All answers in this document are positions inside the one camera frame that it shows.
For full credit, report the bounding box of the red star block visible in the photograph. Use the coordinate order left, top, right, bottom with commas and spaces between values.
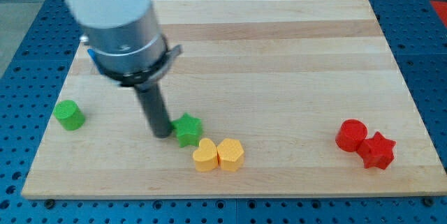
357, 132, 397, 170

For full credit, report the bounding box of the yellow heart block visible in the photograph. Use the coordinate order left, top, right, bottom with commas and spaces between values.
192, 138, 219, 172

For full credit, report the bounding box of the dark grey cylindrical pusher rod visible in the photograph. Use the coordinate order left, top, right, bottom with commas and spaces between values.
134, 83, 173, 138

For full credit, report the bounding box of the red cylinder block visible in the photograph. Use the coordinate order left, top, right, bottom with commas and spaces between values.
335, 119, 367, 152

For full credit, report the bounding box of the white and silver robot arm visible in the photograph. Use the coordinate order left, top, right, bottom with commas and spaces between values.
64, 0, 182, 138

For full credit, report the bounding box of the green cylinder block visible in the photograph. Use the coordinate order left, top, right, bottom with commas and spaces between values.
53, 100, 85, 130

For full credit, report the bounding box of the yellow hexagon block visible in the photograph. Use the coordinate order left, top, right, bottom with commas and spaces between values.
217, 138, 244, 172

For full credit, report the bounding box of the green star block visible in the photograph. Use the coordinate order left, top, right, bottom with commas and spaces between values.
172, 112, 203, 147

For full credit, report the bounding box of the light wooden board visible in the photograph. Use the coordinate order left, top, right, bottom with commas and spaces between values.
22, 0, 446, 200

